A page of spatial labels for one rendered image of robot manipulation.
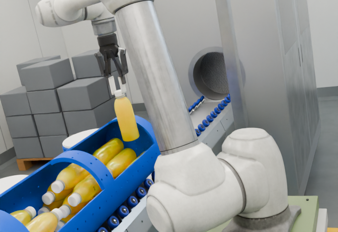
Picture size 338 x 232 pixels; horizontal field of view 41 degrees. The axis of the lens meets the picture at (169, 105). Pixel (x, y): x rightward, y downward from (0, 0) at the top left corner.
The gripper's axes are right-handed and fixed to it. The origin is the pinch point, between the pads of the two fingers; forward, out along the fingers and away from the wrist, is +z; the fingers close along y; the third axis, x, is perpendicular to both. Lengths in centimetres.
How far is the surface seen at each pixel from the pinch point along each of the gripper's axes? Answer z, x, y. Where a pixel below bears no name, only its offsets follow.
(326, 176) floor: 139, -207, -50
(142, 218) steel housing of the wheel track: 50, 15, -7
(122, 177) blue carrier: 28.3, 24.4, -8.7
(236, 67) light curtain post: 11, -64, -30
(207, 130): 46, -73, -6
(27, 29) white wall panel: -17, -350, 339
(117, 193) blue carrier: 32.0, 29.1, -8.5
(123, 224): 46, 26, -6
